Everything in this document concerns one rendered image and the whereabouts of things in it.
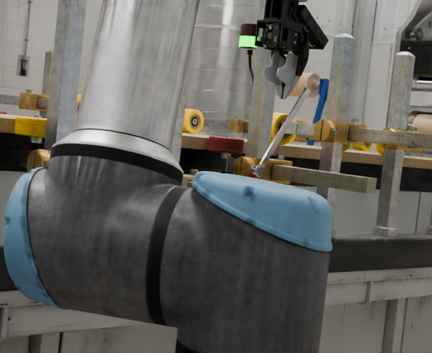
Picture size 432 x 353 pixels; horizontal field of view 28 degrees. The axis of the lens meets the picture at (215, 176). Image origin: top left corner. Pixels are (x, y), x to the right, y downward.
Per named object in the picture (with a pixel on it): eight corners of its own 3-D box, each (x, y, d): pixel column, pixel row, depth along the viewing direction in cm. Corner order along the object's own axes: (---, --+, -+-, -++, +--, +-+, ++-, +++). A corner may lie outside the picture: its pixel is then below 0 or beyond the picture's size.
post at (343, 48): (332, 241, 205) (356, 35, 202) (322, 241, 202) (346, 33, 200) (320, 239, 207) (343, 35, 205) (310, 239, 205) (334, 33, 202)
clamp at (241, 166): (290, 184, 191) (293, 161, 191) (248, 182, 182) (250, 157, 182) (272, 181, 195) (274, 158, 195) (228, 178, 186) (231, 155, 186)
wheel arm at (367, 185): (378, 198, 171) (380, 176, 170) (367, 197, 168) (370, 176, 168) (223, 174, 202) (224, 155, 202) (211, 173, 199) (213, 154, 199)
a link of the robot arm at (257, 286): (307, 374, 83) (328, 190, 82) (138, 344, 88) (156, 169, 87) (329, 341, 98) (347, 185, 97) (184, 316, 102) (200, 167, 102)
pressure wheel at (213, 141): (246, 188, 199) (251, 137, 199) (221, 187, 194) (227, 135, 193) (221, 183, 205) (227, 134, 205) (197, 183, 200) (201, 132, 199)
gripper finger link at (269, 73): (255, 96, 178) (261, 50, 177) (275, 99, 182) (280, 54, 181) (267, 97, 175) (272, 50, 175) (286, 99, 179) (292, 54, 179)
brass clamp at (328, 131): (366, 146, 208) (369, 125, 208) (330, 142, 198) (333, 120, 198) (345, 143, 212) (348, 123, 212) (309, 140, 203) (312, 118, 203)
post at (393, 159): (393, 242, 222) (416, 52, 220) (385, 243, 220) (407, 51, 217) (381, 240, 225) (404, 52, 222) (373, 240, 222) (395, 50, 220)
